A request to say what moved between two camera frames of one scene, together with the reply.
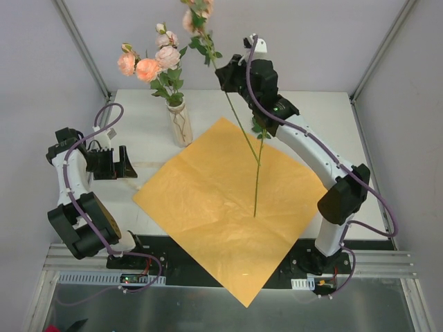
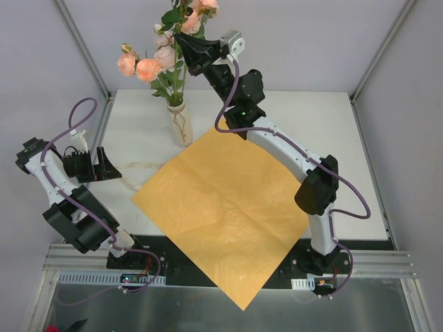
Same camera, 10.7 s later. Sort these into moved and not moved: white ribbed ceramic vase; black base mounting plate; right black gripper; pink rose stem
Moved: right black gripper
Not moved: pink rose stem; white ribbed ceramic vase; black base mounting plate
